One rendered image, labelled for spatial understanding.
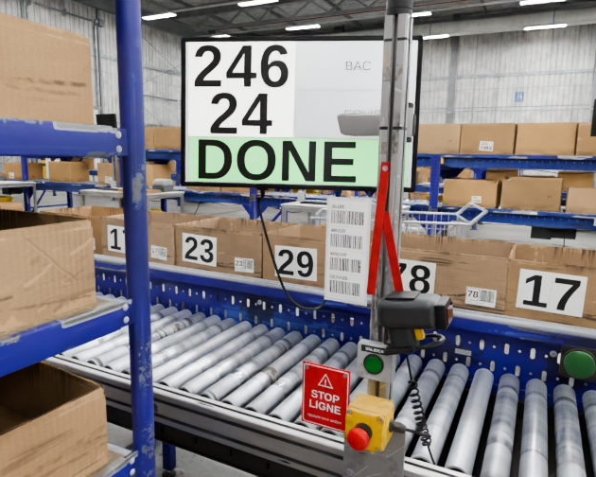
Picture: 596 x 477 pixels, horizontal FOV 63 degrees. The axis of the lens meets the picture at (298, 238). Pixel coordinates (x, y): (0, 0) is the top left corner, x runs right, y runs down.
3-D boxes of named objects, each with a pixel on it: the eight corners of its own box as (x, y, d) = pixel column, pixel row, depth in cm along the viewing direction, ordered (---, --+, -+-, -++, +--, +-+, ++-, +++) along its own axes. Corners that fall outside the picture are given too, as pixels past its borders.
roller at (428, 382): (373, 469, 97) (375, 447, 96) (428, 370, 143) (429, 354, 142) (397, 477, 95) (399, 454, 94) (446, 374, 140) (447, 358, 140)
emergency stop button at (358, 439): (344, 450, 83) (345, 428, 82) (353, 436, 87) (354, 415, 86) (366, 456, 81) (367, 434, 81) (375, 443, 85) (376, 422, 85)
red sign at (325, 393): (301, 420, 98) (302, 361, 96) (303, 418, 99) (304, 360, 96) (377, 443, 91) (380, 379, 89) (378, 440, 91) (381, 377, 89)
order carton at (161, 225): (102, 256, 205) (99, 217, 202) (151, 245, 231) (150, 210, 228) (174, 267, 188) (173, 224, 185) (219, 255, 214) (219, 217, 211)
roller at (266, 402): (241, 404, 110) (259, 417, 108) (331, 332, 155) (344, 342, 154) (235, 420, 111) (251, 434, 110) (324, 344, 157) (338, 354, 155)
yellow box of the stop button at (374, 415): (340, 449, 86) (341, 411, 85) (357, 425, 94) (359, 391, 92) (422, 473, 80) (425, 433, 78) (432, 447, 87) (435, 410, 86)
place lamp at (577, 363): (562, 376, 124) (565, 349, 123) (562, 374, 125) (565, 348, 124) (594, 381, 121) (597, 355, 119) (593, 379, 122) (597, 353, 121)
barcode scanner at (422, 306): (449, 363, 77) (445, 299, 76) (378, 358, 83) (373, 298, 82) (456, 349, 83) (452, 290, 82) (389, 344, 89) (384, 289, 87)
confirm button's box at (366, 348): (354, 378, 89) (356, 343, 88) (359, 371, 92) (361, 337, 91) (391, 386, 86) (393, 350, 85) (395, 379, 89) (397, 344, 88)
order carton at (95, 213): (41, 247, 222) (38, 210, 219) (93, 238, 248) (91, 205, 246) (102, 256, 205) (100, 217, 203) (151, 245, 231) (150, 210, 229)
